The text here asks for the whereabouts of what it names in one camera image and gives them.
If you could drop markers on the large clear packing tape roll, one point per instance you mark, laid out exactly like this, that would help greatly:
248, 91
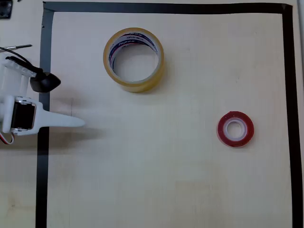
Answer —
142, 87

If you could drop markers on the black plastic object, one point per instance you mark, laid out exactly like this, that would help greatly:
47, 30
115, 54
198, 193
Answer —
4, 9

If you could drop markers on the small red tape roll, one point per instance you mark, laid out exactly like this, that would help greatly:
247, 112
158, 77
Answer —
249, 128

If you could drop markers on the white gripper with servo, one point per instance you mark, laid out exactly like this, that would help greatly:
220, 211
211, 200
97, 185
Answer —
23, 115

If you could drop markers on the small metal screwdriver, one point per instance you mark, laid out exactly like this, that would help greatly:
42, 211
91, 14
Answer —
22, 45

